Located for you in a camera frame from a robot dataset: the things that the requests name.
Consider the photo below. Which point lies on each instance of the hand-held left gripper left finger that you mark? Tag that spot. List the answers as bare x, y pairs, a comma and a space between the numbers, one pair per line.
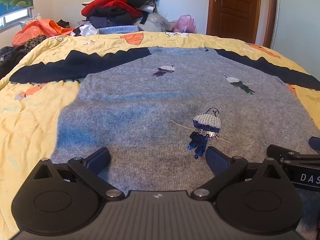
100, 158

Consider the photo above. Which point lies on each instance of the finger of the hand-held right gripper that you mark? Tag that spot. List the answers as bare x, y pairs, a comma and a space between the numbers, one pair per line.
315, 143
280, 152

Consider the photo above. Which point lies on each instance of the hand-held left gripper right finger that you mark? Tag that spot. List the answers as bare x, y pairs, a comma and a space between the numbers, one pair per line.
217, 162

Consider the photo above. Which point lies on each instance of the grey sweater with navy sleeves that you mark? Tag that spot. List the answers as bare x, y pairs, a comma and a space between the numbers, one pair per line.
140, 110

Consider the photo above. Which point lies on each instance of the dark clothes pile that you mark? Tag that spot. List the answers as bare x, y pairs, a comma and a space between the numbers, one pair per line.
10, 60

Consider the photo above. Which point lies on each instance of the yellow printed blanket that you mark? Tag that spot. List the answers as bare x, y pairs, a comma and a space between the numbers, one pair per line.
30, 120

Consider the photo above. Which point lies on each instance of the white wardrobe door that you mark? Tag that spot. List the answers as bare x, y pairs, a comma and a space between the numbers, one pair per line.
297, 17

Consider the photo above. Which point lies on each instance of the white crumpled cloth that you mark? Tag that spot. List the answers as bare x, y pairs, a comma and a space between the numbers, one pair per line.
86, 30

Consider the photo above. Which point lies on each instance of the light blue knit cloth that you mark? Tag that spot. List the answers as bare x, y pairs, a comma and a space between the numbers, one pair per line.
117, 29

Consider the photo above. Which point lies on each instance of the leopard print cloth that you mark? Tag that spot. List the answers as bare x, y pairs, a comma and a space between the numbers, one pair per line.
35, 42

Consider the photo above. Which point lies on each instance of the small black cloth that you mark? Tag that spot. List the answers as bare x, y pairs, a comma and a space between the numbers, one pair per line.
62, 23

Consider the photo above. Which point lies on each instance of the dark navy jacket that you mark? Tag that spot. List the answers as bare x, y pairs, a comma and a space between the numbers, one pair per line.
110, 17

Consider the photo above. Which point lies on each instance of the pink plastic bag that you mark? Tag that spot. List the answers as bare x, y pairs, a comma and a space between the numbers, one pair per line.
183, 23

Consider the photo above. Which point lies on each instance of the orange plastic bag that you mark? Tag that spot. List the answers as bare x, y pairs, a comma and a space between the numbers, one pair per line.
35, 31

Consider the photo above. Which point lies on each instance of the clear plastic bag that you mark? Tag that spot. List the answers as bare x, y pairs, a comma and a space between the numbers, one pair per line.
157, 22

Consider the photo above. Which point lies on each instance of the brown wooden door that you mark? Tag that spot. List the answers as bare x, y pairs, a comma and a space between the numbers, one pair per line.
235, 10

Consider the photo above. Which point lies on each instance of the floral pillow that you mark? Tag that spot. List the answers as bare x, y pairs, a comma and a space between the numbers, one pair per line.
31, 20

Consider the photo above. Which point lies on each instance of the red sweater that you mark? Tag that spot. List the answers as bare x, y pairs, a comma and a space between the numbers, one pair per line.
107, 1

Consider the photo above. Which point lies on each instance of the window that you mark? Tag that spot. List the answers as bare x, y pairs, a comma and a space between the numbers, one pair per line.
15, 17

